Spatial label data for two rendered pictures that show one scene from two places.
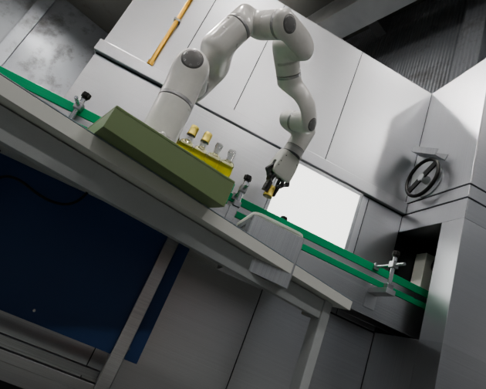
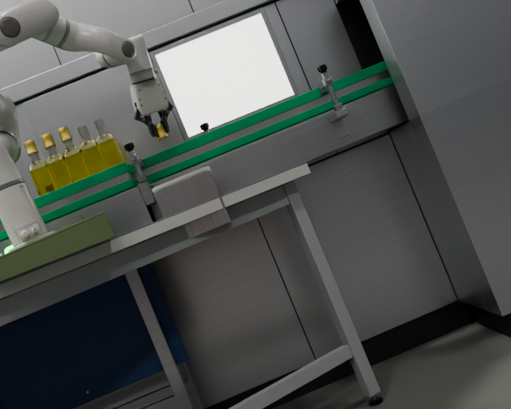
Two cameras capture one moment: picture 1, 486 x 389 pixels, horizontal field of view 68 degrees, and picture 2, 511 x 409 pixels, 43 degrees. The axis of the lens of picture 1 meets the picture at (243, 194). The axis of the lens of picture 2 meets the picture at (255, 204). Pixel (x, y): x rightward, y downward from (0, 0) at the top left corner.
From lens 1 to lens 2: 0.96 m
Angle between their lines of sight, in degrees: 21
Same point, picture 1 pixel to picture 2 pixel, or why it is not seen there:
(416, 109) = not seen: outside the picture
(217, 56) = not seen: outside the picture
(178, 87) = not seen: outside the picture
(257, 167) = not seen: hidden behind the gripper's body
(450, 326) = (418, 92)
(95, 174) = (18, 303)
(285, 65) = (49, 36)
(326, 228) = (256, 84)
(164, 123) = (18, 218)
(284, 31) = (13, 38)
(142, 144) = (20, 267)
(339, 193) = (238, 34)
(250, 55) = not seen: outside the picture
